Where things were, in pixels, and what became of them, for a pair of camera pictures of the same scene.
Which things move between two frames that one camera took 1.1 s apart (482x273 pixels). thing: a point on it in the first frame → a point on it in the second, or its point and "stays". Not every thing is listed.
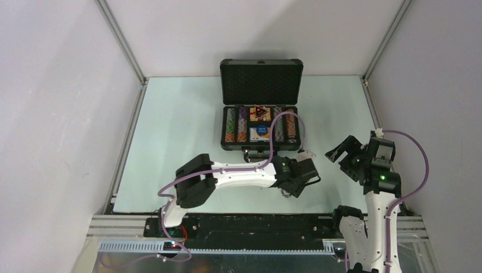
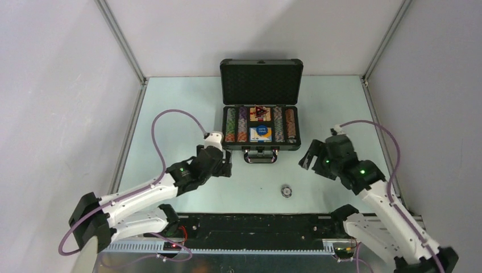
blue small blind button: (261, 129) stays
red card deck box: (265, 117) stays
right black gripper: (350, 144) → (317, 148)
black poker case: (252, 90) stays
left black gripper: (296, 189) → (224, 168)
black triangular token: (260, 112) stays
